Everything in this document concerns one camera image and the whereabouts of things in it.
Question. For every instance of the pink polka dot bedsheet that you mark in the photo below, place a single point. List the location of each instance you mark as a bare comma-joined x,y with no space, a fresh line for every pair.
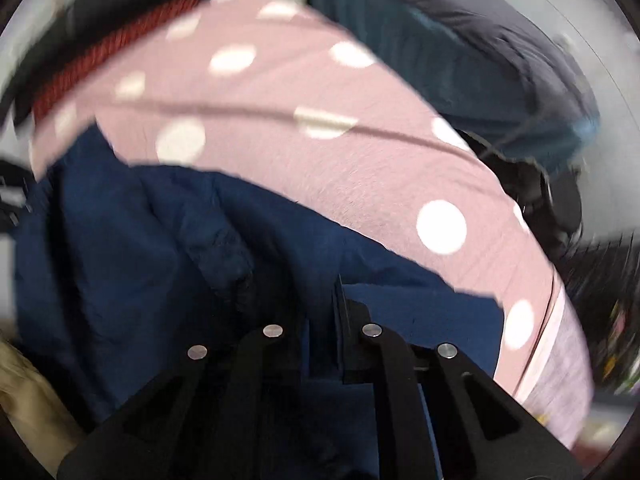
272,93

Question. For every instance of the navy blue garment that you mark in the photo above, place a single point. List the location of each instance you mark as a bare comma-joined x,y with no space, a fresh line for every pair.
122,273

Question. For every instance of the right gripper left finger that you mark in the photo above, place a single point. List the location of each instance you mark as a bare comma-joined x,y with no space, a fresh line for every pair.
244,411

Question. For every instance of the black round stool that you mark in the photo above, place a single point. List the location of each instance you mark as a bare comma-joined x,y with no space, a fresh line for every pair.
551,207

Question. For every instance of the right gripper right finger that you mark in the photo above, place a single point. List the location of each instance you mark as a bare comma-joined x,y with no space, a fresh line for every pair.
434,412

